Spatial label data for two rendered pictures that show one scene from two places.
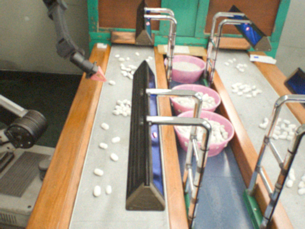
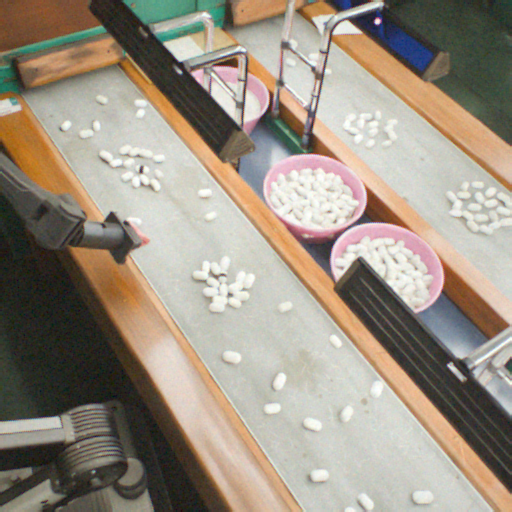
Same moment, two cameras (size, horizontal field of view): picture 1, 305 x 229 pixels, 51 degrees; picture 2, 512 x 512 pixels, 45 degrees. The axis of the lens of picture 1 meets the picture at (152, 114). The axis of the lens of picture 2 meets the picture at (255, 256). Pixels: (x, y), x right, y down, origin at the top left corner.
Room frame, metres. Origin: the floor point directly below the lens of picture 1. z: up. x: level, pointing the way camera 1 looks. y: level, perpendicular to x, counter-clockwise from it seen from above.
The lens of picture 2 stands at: (0.63, 0.56, 1.89)
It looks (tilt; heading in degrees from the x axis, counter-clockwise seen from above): 52 degrees down; 323
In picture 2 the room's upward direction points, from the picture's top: 8 degrees clockwise
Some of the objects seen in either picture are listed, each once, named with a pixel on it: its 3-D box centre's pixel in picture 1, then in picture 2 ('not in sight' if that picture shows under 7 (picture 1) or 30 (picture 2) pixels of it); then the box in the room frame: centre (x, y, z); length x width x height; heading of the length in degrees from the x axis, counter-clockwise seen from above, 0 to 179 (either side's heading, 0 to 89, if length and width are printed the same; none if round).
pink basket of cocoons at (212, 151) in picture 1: (202, 134); (382, 277); (1.18, -0.23, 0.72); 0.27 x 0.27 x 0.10
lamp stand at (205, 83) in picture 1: (226, 55); (321, 70); (1.74, -0.39, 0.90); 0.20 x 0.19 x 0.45; 4
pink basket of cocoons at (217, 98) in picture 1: (193, 103); (312, 202); (1.46, -0.21, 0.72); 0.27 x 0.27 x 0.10
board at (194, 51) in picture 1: (181, 50); (185, 54); (2.12, -0.17, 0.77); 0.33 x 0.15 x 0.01; 94
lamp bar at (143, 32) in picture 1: (143, 19); (163, 60); (1.71, 0.09, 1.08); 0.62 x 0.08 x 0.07; 4
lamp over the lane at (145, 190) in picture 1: (145, 114); (488, 416); (0.75, 0.02, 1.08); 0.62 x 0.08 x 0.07; 4
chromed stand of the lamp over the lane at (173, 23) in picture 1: (156, 51); (195, 114); (1.71, 0.01, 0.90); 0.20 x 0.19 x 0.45; 4
